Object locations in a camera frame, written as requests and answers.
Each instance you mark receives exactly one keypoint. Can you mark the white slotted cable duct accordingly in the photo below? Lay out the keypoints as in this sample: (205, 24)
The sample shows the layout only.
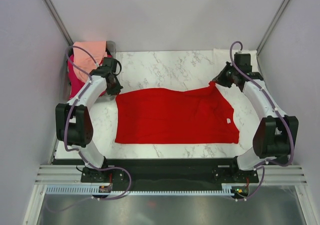
(99, 190)

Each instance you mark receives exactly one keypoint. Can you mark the aluminium frame post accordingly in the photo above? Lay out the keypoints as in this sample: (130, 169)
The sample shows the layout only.
(58, 21)
(275, 20)

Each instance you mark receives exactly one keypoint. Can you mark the folded white t shirt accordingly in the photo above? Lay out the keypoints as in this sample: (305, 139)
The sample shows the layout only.
(221, 56)

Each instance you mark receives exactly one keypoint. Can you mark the left aluminium frame post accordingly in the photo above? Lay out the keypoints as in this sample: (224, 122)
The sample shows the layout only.
(58, 21)

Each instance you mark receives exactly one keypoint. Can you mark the right aluminium frame post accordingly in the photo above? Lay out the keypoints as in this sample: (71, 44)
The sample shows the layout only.
(275, 20)

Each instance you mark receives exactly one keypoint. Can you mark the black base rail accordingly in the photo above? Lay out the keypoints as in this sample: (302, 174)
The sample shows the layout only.
(183, 173)

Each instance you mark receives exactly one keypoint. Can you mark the grey plastic bin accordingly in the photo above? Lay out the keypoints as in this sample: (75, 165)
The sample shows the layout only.
(110, 49)

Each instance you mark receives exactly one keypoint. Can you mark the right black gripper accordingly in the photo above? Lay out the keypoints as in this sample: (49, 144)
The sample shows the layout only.
(220, 79)

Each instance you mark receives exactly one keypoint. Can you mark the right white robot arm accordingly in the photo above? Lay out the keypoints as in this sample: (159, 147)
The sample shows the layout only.
(274, 140)

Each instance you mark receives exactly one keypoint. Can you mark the magenta t shirt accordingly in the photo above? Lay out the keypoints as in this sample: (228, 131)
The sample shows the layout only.
(76, 77)

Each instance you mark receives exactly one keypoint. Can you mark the peach t shirt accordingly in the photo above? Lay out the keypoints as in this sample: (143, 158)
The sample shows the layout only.
(97, 49)

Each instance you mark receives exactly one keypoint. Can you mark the red t shirt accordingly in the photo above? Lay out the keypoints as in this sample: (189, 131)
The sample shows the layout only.
(164, 116)

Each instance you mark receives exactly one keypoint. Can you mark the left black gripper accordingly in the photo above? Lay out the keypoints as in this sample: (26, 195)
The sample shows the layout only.
(117, 90)

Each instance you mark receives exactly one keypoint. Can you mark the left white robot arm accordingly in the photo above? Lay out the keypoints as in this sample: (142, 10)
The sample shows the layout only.
(73, 123)

